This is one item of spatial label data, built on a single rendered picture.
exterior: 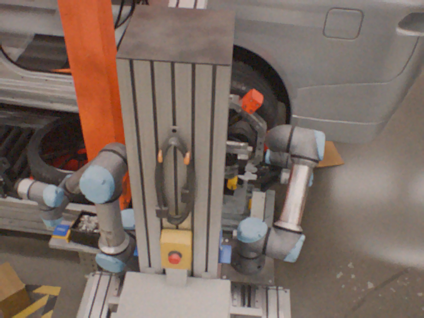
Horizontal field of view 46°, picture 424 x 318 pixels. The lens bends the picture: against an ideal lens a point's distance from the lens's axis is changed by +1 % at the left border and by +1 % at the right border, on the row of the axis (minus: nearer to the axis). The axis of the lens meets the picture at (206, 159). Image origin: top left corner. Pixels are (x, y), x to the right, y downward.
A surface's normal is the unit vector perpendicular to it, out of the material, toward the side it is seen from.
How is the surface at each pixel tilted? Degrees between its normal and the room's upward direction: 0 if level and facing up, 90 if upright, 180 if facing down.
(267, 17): 90
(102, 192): 83
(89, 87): 90
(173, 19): 0
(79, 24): 90
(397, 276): 0
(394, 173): 0
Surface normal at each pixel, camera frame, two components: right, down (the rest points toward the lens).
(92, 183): -0.33, 0.55
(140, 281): 0.02, -0.73
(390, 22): -0.13, 0.67
